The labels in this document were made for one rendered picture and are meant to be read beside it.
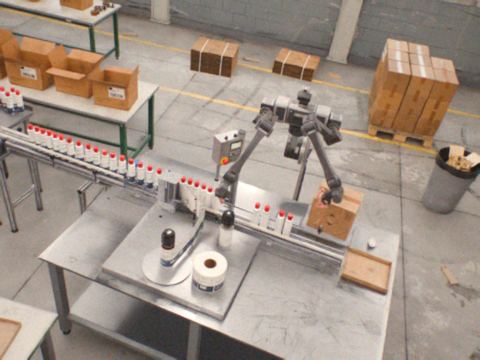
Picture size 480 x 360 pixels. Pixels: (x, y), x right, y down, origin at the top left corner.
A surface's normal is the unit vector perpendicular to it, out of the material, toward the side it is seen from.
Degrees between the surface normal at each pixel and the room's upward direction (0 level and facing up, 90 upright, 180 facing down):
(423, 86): 90
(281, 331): 0
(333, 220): 90
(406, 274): 0
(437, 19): 90
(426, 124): 90
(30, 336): 0
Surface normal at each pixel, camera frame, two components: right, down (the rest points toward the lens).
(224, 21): -0.25, 0.58
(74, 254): 0.12, -0.78
